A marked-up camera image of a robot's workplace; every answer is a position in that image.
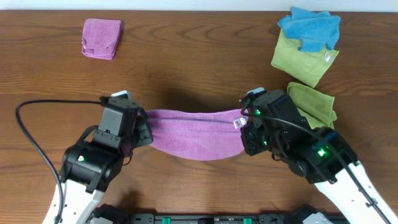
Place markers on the purple microfiber cloth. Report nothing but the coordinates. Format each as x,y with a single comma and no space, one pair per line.
197,136

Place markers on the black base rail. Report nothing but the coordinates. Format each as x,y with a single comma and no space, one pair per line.
305,214

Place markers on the folded purple cloth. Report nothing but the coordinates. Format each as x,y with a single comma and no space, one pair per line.
100,38

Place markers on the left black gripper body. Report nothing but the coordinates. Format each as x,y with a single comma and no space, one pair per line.
127,137

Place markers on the flat green cloth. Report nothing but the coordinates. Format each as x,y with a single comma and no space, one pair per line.
308,67

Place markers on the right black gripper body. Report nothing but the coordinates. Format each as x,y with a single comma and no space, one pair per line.
257,141

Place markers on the crumpled green cloth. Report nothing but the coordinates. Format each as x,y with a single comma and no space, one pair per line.
314,105

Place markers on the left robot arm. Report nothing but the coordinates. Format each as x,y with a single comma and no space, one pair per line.
97,158

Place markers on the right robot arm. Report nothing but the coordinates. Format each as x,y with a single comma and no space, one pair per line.
319,155

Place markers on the blue microfiber cloth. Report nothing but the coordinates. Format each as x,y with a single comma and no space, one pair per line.
315,30

